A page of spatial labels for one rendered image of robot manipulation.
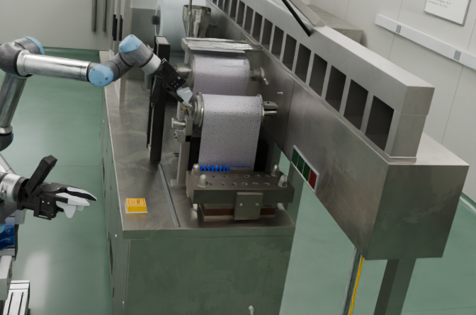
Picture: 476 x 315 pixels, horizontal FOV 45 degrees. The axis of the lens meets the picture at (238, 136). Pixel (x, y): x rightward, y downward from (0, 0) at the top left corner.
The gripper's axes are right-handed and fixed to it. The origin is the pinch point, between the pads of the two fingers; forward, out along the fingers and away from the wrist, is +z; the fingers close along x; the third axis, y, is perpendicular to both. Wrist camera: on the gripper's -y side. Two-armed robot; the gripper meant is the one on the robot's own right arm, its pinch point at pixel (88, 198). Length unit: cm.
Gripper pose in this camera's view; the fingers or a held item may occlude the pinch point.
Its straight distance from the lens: 162.7
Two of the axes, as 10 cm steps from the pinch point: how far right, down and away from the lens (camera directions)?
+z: 9.7, 2.0, -1.6
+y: -1.6, 9.6, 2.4
